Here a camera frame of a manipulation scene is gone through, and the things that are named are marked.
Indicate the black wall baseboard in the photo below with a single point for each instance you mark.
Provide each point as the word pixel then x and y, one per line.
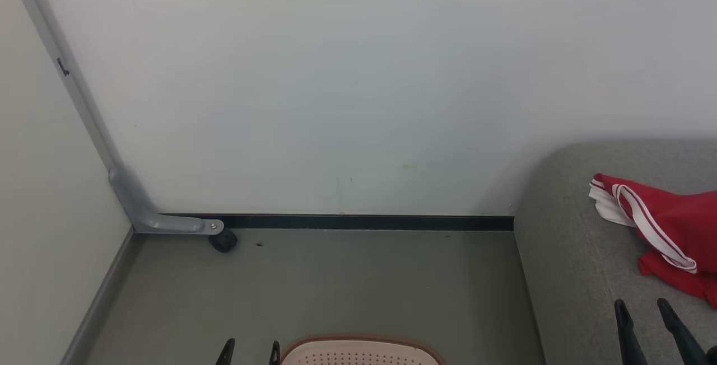
pixel 364 222

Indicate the grey partition bottom rail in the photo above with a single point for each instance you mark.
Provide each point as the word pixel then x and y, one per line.
pixel 98 303

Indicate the black caster wheel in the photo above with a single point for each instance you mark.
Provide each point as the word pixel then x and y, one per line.
pixel 223 241

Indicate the grey fabric sofa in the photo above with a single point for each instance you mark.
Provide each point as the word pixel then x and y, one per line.
pixel 571 253

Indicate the grey partition frame leg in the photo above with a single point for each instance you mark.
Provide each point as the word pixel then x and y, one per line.
pixel 134 202

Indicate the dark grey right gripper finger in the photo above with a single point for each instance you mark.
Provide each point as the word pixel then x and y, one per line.
pixel 682 342
pixel 630 342

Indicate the cream perforated laundry basket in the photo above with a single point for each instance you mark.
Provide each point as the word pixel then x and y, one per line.
pixel 358 354

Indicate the red and white garment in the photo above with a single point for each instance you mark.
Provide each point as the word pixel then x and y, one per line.
pixel 680 219

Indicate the small black hook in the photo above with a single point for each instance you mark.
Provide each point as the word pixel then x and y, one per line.
pixel 63 67

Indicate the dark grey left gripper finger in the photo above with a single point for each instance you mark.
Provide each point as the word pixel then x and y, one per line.
pixel 274 355
pixel 227 354

